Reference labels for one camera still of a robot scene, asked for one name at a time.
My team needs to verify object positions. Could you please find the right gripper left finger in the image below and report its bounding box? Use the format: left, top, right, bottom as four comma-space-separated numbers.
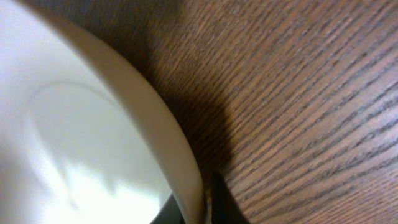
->
150, 195, 185, 224

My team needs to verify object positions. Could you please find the cream large bowl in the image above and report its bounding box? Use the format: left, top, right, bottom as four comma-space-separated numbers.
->
1, 1, 205, 223

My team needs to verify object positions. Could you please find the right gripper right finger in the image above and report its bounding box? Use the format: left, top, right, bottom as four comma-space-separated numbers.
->
211, 173, 249, 224

